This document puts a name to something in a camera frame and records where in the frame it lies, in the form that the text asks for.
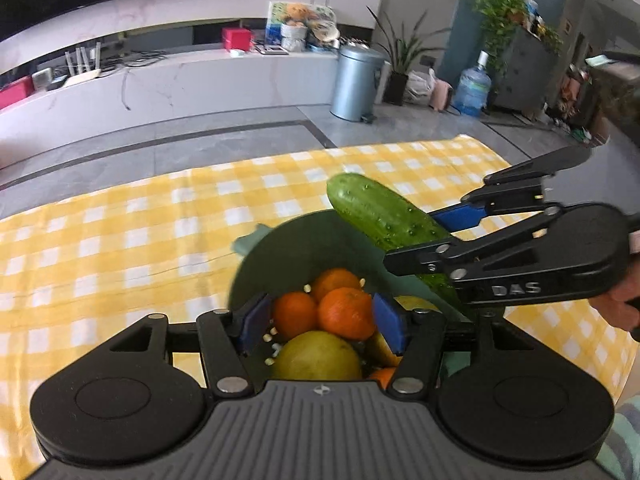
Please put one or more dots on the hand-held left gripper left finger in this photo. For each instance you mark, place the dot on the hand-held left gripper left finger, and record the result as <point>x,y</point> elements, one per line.
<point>256,319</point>

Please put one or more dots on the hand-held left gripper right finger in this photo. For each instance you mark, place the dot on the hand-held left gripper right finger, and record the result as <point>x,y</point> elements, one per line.
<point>387,322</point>

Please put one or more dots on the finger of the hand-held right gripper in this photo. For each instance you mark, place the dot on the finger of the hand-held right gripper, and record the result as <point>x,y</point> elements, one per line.
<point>425,259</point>
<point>457,217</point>

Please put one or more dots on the orange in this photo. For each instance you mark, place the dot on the orange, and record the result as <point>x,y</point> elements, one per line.
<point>382,377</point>
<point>335,280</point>
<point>295,312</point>
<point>345,310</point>

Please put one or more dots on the green cucumber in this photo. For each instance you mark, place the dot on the green cucumber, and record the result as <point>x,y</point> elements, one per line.
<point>370,205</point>

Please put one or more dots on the green colander bowl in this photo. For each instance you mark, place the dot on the green colander bowl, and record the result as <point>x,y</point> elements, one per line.
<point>300,245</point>

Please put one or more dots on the person's right hand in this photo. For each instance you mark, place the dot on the person's right hand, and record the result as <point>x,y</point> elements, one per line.
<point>612,302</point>

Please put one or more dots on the pink bag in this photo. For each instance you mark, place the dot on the pink bag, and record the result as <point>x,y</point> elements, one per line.
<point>441,96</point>

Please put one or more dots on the blue water jug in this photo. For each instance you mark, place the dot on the blue water jug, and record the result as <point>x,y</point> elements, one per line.
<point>472,92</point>

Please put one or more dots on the white plastic bag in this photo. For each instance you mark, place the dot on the white plastic bag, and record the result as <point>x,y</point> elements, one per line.
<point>420,87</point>

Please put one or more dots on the tall leafy potted plant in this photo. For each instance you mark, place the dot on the tall leafy potted plant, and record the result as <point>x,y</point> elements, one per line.
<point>395,87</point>

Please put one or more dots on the yellow checked tablecloth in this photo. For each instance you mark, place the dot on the yellow checked tablecloth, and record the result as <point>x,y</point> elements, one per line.
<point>125,240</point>

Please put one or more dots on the grey drawer cabinet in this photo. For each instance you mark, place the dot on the grey drawer cabinet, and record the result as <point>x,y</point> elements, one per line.
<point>530,70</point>

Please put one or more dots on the silver trash can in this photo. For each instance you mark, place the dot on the silver trash can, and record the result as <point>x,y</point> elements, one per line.
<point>355,85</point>

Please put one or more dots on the person's striped clothing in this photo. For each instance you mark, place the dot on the person's striped clothing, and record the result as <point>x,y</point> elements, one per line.
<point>622,440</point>

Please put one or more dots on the bushy green plant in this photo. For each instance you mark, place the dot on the bushy green plant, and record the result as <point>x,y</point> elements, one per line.
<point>500,15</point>

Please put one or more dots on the white marble television cabinet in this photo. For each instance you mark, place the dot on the white marble television cabinet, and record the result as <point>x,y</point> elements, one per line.
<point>200,85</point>

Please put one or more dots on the red box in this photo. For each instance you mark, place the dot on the red box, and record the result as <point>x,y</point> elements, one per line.
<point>236,39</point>

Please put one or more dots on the white router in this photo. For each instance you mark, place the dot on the white router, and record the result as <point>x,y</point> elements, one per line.
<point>82,77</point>

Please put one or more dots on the pink box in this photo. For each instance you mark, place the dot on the pink box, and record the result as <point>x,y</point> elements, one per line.
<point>15,94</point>

